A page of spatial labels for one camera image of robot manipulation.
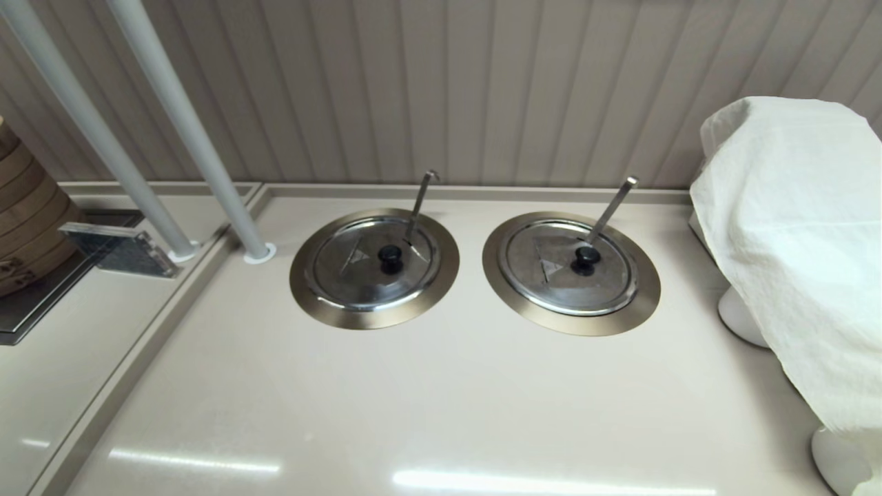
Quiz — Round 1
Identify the hinged steel lid black knob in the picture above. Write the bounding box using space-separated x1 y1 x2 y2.
305 215 442 312
498 219 639 318

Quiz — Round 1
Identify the bamboo steamer stack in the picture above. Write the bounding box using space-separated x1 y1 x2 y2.
0 114 83 298

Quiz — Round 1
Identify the steel ladle straight handle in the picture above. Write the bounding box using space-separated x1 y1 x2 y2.
587 176 639 243

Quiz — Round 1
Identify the steel ladle hooked handle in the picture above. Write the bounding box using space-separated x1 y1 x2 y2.
403 169 440 243

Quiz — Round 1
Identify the white round pedestal base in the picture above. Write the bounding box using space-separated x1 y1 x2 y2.
717 286 771 349
810 426 874 496

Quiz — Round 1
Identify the white cloth cover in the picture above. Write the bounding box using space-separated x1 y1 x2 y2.
689 96 882 476

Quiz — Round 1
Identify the brass counter ring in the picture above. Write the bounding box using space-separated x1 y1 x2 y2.
482 211 662 338
289 207 460 331

